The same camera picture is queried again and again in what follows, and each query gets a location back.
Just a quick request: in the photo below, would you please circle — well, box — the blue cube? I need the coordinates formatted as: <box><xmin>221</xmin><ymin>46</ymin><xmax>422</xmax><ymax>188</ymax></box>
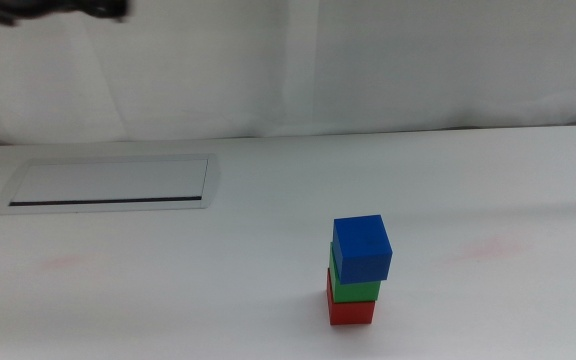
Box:
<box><xmin>332</xmin><ymin>214</ymin><xmax>394</xmax><ymax>286</ymax></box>

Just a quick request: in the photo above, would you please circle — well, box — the green cube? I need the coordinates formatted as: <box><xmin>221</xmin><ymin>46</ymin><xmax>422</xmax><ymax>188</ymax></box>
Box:
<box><xmin>328</xmin><ymin>241</ymin><xmax>383</xmax><ymax>304</ymax></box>

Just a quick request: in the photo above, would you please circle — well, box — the red cube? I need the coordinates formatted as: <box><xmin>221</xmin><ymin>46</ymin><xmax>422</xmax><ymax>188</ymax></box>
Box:
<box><xmin>325</xmin><ymin>267</ymin><xmax>377</xmax><ymax>327</ymax></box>

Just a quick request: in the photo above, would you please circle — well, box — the white backdrop curtain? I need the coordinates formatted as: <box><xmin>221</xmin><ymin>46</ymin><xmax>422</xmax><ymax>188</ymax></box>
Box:
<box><xmin>0</xmin><ymin>0</ymin><xmax>576</xmax><ymax>147</ymax></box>

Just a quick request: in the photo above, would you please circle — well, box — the silver desk cable flap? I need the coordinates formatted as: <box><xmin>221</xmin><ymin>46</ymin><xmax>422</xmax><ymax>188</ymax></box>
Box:
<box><xmin>0</xmin><ymin>153</ymin><xmax>222</xmax><ymax>216</ymax></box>

